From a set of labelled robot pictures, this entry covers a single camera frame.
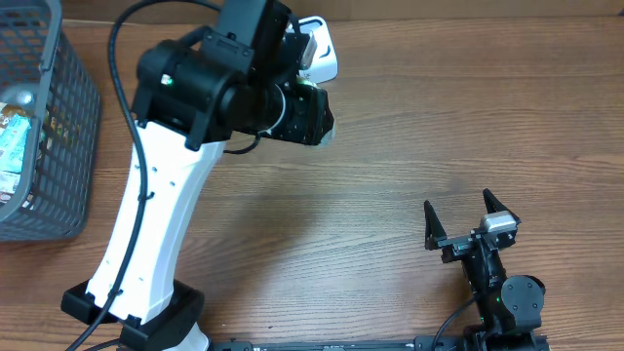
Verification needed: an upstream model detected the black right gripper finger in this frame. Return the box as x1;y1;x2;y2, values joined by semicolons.
483;188;521;224
424;201;448;251

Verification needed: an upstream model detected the green lid jar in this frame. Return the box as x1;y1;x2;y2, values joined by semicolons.
318;120;335;147

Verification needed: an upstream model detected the yellow oil bottle silver cap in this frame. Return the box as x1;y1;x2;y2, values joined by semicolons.
1;87;35;118

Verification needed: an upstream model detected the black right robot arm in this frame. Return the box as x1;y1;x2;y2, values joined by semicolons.
415;188;550;350

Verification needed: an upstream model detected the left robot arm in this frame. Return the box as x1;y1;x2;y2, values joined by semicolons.
61;0;337;350

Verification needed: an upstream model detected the white barcode scanner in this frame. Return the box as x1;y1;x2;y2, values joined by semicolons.
280;14;338;86

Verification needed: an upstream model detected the grey plastic mesh basket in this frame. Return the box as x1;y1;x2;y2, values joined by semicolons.
1;0;101;242

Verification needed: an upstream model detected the teal white box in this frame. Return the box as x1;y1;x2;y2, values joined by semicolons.
1;115;30;174

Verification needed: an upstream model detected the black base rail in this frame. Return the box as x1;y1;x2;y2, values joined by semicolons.
209;336;551;351

